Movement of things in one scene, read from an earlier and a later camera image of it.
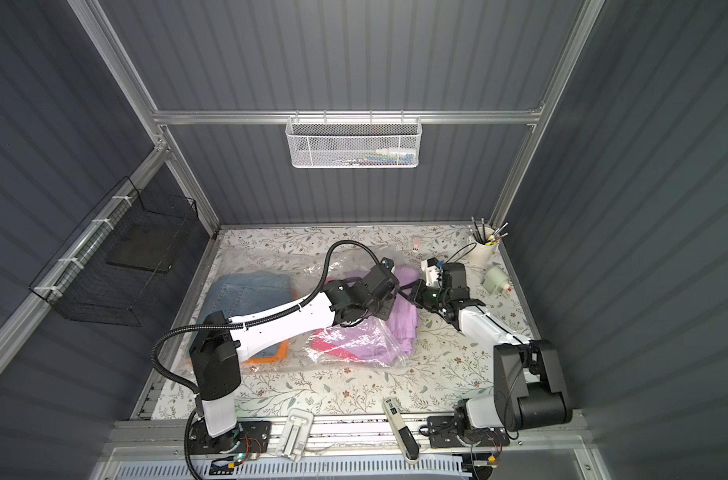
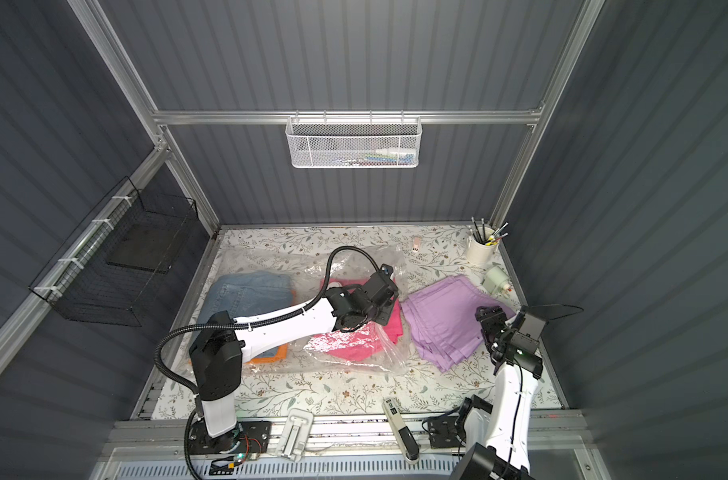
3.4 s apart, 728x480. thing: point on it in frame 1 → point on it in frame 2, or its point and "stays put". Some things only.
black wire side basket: x=102 y=269 stays put
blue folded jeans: x=236 y=293 stays put
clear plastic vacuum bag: x=366 y=344 stays put
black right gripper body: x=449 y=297 → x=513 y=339
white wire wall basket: x=352 y=142 stays put
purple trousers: x=390 y=340 → x=445 y=322
